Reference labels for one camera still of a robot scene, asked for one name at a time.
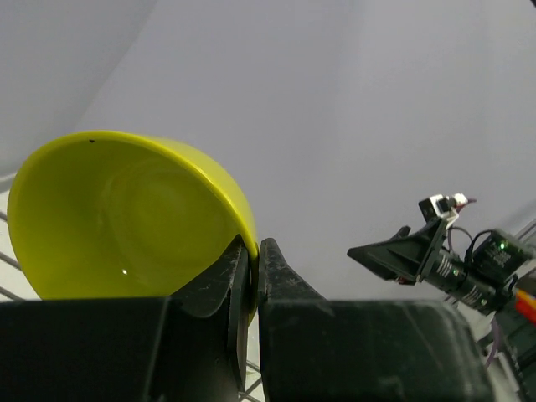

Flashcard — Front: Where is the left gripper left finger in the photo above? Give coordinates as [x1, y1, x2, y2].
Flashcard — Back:
[1, 238, 250, 401]

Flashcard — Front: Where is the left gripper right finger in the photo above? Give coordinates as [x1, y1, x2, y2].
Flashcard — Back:
[258, 238, 494, 401]

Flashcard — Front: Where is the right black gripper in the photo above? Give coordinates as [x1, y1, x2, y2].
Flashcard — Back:
[347, 218, 535, 316]

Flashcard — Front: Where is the lime green bowl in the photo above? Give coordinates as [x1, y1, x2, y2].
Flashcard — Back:
[7, 131, 259, 300]

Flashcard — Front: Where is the grey wire dish rack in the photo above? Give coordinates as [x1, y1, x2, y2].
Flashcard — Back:
[1, 212, 23, 301]

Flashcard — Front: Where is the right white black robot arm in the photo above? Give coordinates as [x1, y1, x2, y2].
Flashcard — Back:
[347, 218, 535, 401]

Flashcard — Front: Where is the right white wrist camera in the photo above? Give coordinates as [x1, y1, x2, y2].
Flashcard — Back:
[418, 193, 471, 229]

